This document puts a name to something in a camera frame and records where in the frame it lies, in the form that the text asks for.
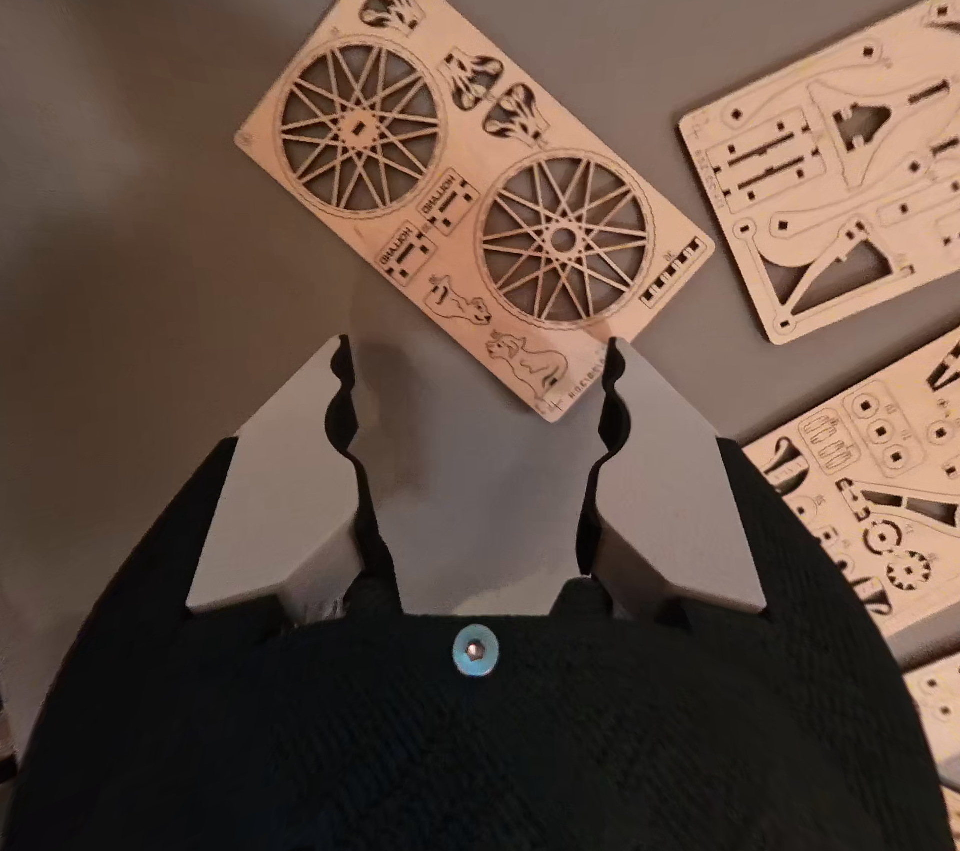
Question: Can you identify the laser-cut wooden part sheet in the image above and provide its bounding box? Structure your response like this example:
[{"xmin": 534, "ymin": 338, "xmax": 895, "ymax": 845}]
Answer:
[
  {"xmin": 677, "ymin": 0, "xmax": 960, "ymax": 346},
  {"xmin": 234, "ymin": 0, "xmax": 716, "ymax": 425},
  {"xmin": 738, "ymin": 333, "xmax": 960, "ymax": 638},
  {"xmin": 900, "ymin": 656, "xmax": 960, "ymax": 816}
]

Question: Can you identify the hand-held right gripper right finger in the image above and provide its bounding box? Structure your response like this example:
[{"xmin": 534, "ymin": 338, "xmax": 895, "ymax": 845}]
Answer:
[{"xmin": 577, "ymin": 337, "xmax": 768, "ymax": 620}]

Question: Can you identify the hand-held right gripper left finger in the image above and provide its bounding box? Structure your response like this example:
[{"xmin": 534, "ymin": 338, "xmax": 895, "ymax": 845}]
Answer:
[{"xmin": 186, "ymin": 335, "xmax": 395, "ymax": 627}]

